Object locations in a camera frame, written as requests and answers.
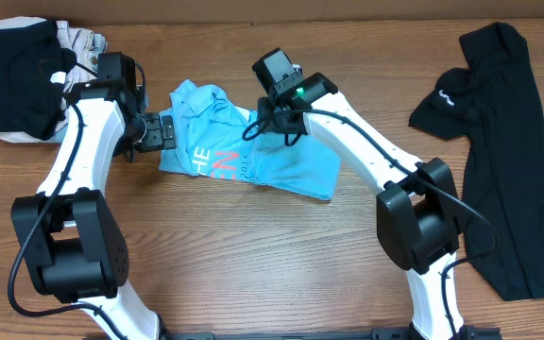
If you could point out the folded black garment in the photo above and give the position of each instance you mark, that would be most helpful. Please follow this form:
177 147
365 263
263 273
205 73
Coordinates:
29 56

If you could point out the black shirt on right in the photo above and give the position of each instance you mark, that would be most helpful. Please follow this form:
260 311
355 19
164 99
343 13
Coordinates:
495 103

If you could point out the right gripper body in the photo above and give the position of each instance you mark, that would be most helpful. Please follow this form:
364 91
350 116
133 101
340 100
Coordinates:
270 118

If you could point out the light blue t-shirt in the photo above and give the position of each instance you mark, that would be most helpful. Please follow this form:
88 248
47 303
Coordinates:
208 130

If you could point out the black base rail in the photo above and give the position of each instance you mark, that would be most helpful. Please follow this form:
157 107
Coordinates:
402 333

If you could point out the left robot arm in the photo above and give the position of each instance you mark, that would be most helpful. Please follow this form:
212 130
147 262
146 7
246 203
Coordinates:
73 255

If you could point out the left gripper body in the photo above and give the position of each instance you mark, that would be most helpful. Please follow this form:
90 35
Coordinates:
160 132

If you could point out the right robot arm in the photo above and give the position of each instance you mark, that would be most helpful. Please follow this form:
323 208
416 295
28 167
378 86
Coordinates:
417 223

